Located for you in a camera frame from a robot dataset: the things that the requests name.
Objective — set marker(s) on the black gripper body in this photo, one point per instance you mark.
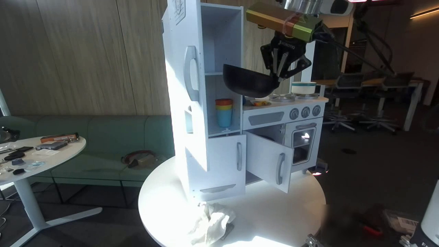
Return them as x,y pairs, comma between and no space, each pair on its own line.
297,53

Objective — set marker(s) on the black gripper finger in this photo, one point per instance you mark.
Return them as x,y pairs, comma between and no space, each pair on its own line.
285,64
275,64

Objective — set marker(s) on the black bowl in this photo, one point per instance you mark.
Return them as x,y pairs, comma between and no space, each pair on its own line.
249,83

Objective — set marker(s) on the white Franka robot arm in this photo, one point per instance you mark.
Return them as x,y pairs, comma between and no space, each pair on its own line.
316,6

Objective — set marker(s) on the white sink cabinet door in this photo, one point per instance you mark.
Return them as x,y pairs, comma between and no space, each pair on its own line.
265,160

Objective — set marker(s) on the white pot with green stripe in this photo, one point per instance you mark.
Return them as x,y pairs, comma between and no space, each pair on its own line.
304,87

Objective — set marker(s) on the grey stove knob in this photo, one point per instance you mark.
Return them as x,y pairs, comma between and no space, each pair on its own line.
316,110
305,112
294,113

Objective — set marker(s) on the grey office chair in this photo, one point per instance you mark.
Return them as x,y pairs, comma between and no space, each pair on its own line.
345,84
393,83

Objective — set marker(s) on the orange plastic cup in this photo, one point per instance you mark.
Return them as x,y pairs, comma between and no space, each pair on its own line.
224,102

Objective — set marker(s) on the yellow plastic cup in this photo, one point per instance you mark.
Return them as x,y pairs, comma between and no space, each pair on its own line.
224,108

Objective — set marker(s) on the teal plastic cup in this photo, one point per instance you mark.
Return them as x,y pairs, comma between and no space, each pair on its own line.
226,119

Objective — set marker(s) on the wooden desk with white legs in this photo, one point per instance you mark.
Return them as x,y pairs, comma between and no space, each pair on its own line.
366,81

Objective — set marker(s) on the white oven door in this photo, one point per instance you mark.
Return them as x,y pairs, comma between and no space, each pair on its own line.
316,138

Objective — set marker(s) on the white toy kitchen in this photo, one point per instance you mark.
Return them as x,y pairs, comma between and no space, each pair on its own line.
224,156

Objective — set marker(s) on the short white fridge door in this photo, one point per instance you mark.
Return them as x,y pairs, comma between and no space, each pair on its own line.
227,162

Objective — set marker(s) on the round white table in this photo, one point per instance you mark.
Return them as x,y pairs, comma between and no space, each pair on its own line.
275,215

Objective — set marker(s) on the brown bag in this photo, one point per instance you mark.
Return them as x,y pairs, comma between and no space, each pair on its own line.
139,158

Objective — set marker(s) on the white crumpled cloth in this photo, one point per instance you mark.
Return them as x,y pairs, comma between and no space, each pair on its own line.
215,224

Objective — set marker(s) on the black red hand tool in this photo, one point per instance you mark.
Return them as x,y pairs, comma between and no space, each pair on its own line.
372,230

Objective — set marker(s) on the green sofa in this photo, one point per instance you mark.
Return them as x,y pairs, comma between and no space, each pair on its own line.
101,138

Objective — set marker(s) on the white paper package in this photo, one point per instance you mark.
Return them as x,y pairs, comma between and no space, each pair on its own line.
403,223

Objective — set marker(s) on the orange tool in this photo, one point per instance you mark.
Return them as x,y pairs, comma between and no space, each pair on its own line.
60,138

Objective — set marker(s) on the flat black device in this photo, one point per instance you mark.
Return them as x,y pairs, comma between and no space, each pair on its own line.
53,146

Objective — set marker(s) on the white side table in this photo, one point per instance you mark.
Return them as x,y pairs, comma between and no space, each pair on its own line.
50,158

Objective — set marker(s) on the black handheld controller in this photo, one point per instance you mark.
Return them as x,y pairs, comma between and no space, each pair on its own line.
17,153

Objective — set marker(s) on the small black object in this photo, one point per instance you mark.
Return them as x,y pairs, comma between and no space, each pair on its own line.
19,172

